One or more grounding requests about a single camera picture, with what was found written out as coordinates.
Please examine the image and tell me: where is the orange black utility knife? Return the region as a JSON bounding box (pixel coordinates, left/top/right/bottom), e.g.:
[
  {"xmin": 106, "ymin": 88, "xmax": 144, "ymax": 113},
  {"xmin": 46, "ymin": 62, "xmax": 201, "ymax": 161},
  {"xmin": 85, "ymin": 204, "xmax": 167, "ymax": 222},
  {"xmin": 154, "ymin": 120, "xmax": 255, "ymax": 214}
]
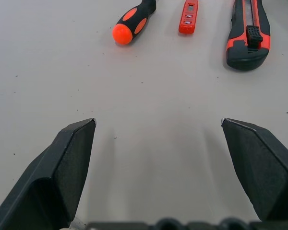
[{"xmin": 225, "ymin": 0, "xmax": 271, "ymax": 71}]

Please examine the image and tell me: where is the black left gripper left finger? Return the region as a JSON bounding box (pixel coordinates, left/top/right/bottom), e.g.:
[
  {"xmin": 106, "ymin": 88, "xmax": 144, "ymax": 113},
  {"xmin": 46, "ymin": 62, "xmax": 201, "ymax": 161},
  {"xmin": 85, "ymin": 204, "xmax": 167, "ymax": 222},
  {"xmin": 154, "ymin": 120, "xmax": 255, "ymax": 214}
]
[{"xmin": 0, "ymin": 118, "xmax": 97, "ymax": 230}]

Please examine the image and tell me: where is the orange voltage tester pen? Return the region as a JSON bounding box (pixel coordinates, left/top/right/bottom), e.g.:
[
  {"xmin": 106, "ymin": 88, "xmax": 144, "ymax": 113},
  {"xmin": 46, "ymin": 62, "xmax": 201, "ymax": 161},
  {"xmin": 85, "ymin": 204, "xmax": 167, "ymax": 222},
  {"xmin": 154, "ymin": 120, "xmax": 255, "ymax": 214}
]
[{"xmin": 178, "ymin": 0, "xmax": 199, "ymax": 35}]

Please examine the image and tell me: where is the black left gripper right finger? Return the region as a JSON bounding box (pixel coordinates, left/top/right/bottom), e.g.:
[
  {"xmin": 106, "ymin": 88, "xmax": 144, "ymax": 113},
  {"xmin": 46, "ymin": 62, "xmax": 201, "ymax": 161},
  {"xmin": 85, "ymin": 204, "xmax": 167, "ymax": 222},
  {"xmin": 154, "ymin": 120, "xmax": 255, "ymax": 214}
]
[{"xmin": 220, "ymin": 117, "xmax": 288, "ymax": 222}]

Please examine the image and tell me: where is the orange black handled screwdriver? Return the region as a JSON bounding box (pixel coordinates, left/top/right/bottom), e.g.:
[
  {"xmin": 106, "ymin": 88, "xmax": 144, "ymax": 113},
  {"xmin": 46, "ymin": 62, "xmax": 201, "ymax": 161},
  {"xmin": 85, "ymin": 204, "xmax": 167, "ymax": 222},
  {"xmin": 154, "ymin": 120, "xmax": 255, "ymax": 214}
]
[{"xmin": 112, "ymin": 0, "xmax": 157, "ymax": 46}]

